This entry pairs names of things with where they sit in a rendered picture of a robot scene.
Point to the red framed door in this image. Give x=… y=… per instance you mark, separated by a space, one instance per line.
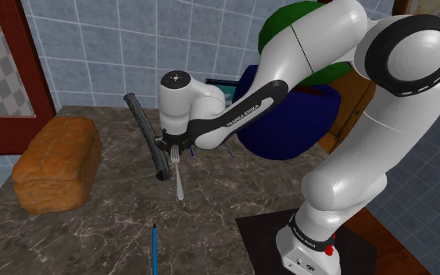
x=21 y=68

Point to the green rounded plant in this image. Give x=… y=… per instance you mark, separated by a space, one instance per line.
x=276 y=26

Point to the blue pencil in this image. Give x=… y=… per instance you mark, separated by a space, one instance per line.
x=155 y=251

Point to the teal tablet with black frame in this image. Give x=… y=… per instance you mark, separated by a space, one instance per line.
x=228 y=91

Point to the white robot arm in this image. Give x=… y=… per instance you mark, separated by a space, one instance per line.
x=356 y=125

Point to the brown wooden cabinet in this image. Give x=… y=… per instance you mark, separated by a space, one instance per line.
x=351 y=110

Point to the brown bread loaf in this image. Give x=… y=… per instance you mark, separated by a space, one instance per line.
x=57 y=163

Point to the small blue pen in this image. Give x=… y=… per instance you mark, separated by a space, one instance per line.
x=192 y=152

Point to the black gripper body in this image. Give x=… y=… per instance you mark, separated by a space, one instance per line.
x=172 y=141

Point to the silver fork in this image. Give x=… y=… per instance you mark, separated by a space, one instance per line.
x=178 y=179

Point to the dark robot stand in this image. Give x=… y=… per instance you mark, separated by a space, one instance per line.
x=261 y=243

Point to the dark blue rounded pot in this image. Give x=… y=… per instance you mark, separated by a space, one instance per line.
x=292 y=125

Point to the dark grey ribbed tube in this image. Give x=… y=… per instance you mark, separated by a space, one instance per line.
x=143 y=122

